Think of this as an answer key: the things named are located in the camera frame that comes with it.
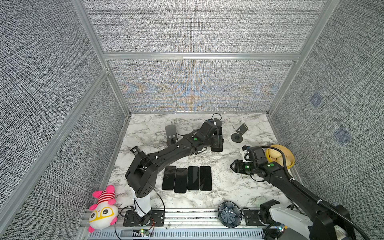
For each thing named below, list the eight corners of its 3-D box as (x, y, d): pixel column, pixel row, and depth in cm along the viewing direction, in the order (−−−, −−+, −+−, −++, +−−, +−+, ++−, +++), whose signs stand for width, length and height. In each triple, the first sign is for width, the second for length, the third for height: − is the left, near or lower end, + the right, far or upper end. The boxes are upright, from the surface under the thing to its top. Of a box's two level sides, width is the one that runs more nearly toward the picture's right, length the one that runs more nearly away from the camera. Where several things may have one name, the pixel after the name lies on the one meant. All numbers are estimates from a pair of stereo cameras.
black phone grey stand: (174, 193, 83) (173, 192, 82) (175, 169, 92) (175, 168, 91) (187, 193, 83) (187, 192, 82) (187, 169, 92) (187, 168, 91)
